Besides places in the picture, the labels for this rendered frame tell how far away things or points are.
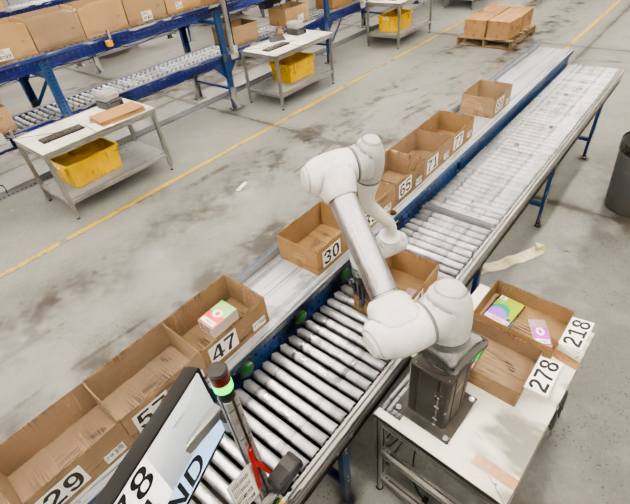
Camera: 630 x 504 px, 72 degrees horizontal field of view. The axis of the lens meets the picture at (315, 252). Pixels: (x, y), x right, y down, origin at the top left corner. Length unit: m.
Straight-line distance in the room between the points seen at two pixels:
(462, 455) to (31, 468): 1.68
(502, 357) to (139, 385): 1.66
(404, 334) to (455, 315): 0.19
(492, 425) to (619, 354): 1.64
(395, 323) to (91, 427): 1.34
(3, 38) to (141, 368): 4.50
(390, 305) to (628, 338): 2.45
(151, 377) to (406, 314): 1.23
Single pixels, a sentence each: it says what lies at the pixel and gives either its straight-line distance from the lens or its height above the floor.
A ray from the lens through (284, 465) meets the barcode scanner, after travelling 1.58.
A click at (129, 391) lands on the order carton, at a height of 0.89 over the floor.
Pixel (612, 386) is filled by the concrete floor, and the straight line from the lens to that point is 3.36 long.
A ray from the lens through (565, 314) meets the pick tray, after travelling 2.48.
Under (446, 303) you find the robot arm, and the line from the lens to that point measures 1.49.
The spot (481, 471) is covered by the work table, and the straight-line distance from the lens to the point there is 1.97.
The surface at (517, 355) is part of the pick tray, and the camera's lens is 2.30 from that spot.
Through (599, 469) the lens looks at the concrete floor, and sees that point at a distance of 3.02.
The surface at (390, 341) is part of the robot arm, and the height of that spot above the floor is 1.39.
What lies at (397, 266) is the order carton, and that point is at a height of 0.78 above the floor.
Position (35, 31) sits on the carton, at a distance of 6.15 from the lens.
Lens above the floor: 2.51
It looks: 40 degrees down
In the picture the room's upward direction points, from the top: 7 degrees counter-clockwise
